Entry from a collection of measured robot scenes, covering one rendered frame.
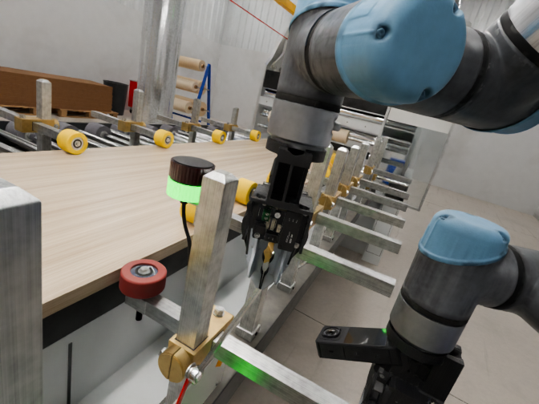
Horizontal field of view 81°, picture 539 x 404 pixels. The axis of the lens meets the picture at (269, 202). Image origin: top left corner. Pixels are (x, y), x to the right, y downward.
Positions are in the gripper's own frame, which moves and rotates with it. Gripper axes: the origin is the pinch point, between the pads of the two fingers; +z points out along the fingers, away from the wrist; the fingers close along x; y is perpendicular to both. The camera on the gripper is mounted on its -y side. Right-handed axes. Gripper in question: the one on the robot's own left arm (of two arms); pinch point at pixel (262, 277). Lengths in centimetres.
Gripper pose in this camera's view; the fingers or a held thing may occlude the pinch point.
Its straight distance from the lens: 46.7
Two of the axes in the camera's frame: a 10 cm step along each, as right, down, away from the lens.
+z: -2.2, 9.2, 3.1
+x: 9.7, 2.4, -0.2
